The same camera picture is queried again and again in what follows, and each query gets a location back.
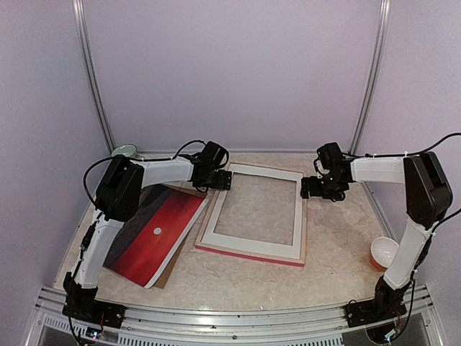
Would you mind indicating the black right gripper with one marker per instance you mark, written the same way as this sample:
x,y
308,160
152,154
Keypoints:
x,y
313,189

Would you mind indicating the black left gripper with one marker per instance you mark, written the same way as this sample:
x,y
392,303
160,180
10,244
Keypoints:
x,y
225,182

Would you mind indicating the brown backing board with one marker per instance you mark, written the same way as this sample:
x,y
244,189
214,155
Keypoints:
x,y
164,277

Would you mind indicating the white mat board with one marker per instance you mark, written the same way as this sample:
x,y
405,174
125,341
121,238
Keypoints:
x,y
258,208

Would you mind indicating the wooden picture frame pink edge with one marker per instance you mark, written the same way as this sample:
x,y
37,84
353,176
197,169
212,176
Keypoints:
x,y
283,254

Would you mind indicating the red and dark photo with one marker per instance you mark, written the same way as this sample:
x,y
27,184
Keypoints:
x,y
146,243

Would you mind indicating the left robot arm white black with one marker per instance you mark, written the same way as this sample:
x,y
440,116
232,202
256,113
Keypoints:
x,y
116,202

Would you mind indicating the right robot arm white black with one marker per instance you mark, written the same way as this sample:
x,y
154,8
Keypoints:
x,y
428,197

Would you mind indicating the green ceramic bowl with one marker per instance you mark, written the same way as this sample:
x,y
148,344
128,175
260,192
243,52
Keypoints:
x,y
128,150

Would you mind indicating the orange white bowl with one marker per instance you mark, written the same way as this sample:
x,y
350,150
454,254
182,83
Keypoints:
x,y
382,252

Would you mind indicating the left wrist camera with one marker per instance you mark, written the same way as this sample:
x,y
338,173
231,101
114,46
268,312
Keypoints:
x,y
214,155

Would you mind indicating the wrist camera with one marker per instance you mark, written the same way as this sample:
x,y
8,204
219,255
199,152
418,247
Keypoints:
x,y
330,155
214,155

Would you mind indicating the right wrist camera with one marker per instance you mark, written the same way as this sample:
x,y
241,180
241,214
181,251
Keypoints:
x,y
330,155

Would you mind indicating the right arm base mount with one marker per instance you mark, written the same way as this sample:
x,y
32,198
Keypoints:
x,y
386,304

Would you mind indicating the right aluminium corner post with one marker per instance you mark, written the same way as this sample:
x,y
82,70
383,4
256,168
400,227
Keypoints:
x,y
373,74

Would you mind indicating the aluminium corner post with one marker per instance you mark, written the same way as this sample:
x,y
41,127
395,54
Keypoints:
x,y
85,47
373,74

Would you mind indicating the aluminium front rail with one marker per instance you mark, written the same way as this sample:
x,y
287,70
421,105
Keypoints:
x,y
321,325

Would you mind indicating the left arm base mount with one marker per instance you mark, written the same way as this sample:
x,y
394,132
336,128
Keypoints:
x,y
81,304

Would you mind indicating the left aluminium corner post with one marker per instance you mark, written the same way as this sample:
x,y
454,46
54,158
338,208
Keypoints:
x,y
85,47

